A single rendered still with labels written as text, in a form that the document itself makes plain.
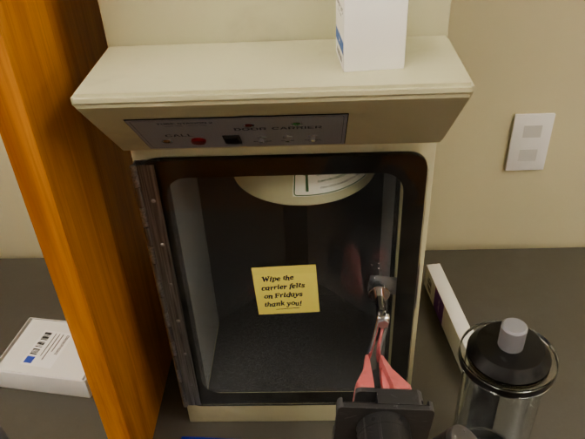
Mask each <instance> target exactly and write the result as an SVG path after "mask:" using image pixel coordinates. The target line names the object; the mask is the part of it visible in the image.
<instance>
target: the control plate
mask: <svg viewBox="0 0 585 439"><path fill-rule="evenodd" d="M348 116H349V113H335V114H306V115H275V116H244V117H214V118H154V119H124V122H125V123H126V124H127V125H128V126H129V127H130V128H131V129H132V130H133V131H134V132H135V133H136V134H137V135H138V136H139V137H140V138H141V139H142V140H143V141H144V142H145V143H146V144H147V145H148V146H149V147H150V148H151V149H162V148H195V147H227V146H261V145H325V144H345V141H346V128H347V122H348ZM292 122H301V123H302V125H300V126H292V125H291V123H292ZM246 123H251V124H254V127H249V128H248V127H244V126H243V124H246ZM225 135H239V136H240V138H241V141H242V144H226V143H225V141H224V139H223V137H222V136H225ZM310 135H318V137H317V138H316V139H315V141H314V142H312V141H311V139H310V138H308V136H310ZM260 136H262V137H266V139H264V143H260V142H259V139H257V137H260ZM283 136H292V138H290V142H285V139H284V138H283ZM192 138H204V139H206V143H205V144H204V145H194V144H193V143H192V142H191V141H192ZM163 139H170V140H172V143H163V142H162V140H163Z"/></svg>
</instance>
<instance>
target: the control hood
mask: <svg viewBox="0 0 585 439"><path fill-rule="evenodd" d="M473 94H474V83H473V81H472V80H471V78H470V77H469V75H468V73H467V71H466V69H465V67H464V65H463V64H462V62H461V60H460V58H459V56H458V55H457V53H456V51H455V49H454V47H453V46H452V44H451V42H450V40H449V38H447V37H446V36H421V37H407V38H406V51H405V65H404V68H403V69H391V70H377V71H351V72H343V70H342V67H341V64H340V60H339V57H338V55H337V52H336V39H318V40H293V41H266V42H241V43H215V44H164V45H138V46H112V47H109V48H108V49H107V50H106V52H105V53H104V54H103V56H102V57H101V58H100V59H99V60H98V61H97V63H96V64H95V66H94V67H93V68H92V70H91V71H90V73H89V74H88V75H87V76H86V78H85V79H84V81H83V82H82V83H81V85H80V86H78V88H77V89H76V91H75V92H74V93H73V95H72V96H71V104H72V105H73V106H74V107H75V108H76V109H77V110H78V111H79V112H80V113H82V114H83V115H84V116H85V117H86V118H87V119H89V120H90V121H91V122H92V123H93V124H94V125H95V126H96V127H97V128H98V129H99V130H100V131H101V132H103V133H104V134H105V135H106V136H107V137H108V138H110V139H111V140H112V141H113V142H114V143H115V144H116V145H118V146H119V147H120V148H121V149H122V150H123V151H142V150H174V149H207V148H240V147H273V146H306V145H261V146H227V147H195V148H162V149H151V148H150V147H149V146H148V145H147V144H146V143H145V142H144V141H143V140H142V139H141V138H140V137H139V136H138V135H137V134H136V133H135V132H134V131H133V130H132V129H131V128H130V127H129V126H128V125H127V124H126V123H125V122H124V119H154V118H214V117H244V116H275V115H306V114H335V113H349V116H348V122H347V128H346V141H345V144H325V145H371V144H403V143H436V142H441V141H442V140H443V139H444V137H445V136H446V134H447V132H448V131H449V129H450V128H451V126H452V125H453V123H454V121H455V120H456V119H457V118H458V116H459V115H460V113H461V111H462V110H463V108H464V107H465V105H466V104H467V102H468V100H469V99H470V98H471V97H472V95H473Z"/></svg>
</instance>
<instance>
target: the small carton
mask: <svg viewBox="0 0 585 439"><path fill-rule="evenodd" d="M407 13H408V0H336V52H337V55H338V57H339V60H340V64H341V67H342V70H343V72H351V71H377V70H391V69H403V68H404V65H405V51H406V38H407Z"/></svg>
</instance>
